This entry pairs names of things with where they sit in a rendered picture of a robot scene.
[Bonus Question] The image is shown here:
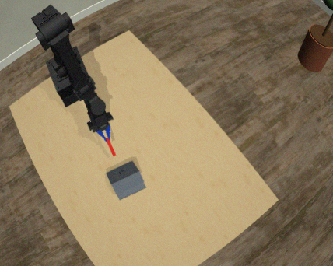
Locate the grey panel with square hole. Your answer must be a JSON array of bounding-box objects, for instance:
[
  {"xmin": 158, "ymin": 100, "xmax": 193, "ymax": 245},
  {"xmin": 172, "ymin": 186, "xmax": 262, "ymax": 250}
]
[{"xmin": 106, "ymin": 161, "xmax": 146, "ymax": 200}]

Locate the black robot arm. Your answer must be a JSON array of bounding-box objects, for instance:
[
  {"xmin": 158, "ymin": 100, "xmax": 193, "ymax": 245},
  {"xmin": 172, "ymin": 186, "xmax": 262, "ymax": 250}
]
[{"xmin": 31, "ymin": 5, "xmax": 109, "ymax": 131}]

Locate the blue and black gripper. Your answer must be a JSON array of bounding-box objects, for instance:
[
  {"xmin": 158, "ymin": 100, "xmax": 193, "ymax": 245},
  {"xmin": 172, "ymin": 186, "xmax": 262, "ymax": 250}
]
[{"xmin": 87, "ymin": 112, "xmax": 113, "ymax": 143}]

